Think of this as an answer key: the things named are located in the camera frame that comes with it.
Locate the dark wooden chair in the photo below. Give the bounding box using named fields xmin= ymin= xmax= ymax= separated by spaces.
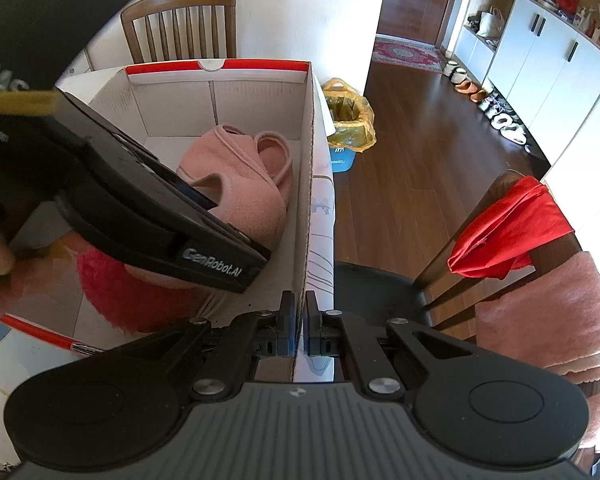
xmin=334 ymin=169 xmax=600 ymax=396

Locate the red patterned rug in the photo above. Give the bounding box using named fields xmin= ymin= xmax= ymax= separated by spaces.
xmin=372 ymin=34 xmax=445 ymax=73

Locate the wooden slat-back chair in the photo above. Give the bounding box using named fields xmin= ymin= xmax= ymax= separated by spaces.
xmin=120 ymin=0 xmax=237 ymax=64

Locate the red cloth on chair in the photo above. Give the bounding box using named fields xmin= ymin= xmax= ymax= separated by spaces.
xmin=448 ymin=177 xmax=573 ymax=280

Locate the pink fleece baby shoe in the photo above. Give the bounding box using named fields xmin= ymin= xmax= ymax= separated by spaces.
xmin=176 ymin=125 xmax=294 ymax=207

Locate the white handbag on shelf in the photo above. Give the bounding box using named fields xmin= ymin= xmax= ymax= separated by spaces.
xmin=477 ymin=6 xmax=505 ymax=39

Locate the white tall cabinet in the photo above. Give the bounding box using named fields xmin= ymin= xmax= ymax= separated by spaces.
xmin=455 ymin=0 xmax=600 ymax=164

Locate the person's left hand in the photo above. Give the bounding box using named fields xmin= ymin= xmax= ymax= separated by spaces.
xmin=0 ymin=231 xmax=88 ymax=318

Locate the red and white cardboard box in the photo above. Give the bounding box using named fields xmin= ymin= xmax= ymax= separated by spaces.
xmin=1 ymin=58 xmax=328 ymax=377

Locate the pink towel on chair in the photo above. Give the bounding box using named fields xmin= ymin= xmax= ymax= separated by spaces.
xmin=474 ymin=249 xmax=600 ymax=449

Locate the pink fuzzy plush ball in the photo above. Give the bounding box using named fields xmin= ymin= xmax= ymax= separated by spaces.
xmin=76 ymin=247 xmax=210 ymax=333

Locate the blue bin with yellow bag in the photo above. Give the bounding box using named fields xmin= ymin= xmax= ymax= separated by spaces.
xmin=322 ymin=78 xmax=377 ymax=174

